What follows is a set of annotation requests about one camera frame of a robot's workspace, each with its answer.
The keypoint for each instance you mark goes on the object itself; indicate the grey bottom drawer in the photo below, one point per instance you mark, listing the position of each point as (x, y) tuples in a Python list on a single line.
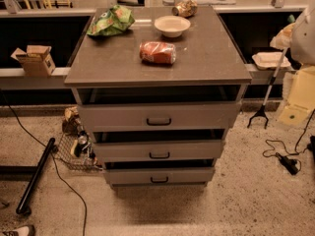
[(159, 176)]

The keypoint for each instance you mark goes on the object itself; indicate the open cardboard box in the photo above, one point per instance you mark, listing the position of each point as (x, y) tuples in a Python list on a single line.
[(36, 60)]

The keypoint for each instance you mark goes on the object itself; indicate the grey middle drawer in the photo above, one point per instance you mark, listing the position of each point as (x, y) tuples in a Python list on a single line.
[(146, 151)]

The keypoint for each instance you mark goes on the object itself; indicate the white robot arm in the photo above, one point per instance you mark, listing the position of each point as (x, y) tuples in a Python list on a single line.
[(299, 37)]

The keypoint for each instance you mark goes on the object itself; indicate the red soda can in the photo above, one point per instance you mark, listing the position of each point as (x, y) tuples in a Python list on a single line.
[(158, 52)]

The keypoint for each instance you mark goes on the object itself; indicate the grey top drawer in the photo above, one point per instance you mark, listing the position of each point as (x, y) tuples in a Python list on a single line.
[(141, 117)]

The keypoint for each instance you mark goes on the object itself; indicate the grey drawer cabinet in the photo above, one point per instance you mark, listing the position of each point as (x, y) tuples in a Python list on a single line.
[(208, 68)]

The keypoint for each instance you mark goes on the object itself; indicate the wire basket with items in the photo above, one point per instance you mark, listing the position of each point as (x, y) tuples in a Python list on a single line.
[(77, 152)]

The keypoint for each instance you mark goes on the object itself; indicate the grey drawer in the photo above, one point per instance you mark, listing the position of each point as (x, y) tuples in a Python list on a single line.
[(159, 176), (141, 117), (146, 151)]

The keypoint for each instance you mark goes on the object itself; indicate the white paper bowl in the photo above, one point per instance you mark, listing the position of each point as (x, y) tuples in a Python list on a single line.
[(172, 26)]

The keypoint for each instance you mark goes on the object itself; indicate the crumpled brown paper bag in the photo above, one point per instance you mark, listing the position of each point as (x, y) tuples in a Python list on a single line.
[(71, 121)]

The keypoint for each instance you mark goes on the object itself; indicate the green chip bag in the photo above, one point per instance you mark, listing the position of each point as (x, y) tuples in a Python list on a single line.
[(115, 20)]

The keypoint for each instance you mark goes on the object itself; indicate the crushed brown can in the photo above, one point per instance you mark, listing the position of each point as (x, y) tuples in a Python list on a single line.
[(185, 9)]

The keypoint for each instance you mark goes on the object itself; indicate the white sneaker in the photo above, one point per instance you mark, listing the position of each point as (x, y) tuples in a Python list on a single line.
[(27, 230)]

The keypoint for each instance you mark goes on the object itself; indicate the white foam takeout container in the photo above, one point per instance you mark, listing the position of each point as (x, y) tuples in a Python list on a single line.
[(267, 60)]

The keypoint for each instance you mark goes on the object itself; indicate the black table leg bar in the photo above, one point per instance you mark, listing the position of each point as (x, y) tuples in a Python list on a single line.
[(23, 206)]

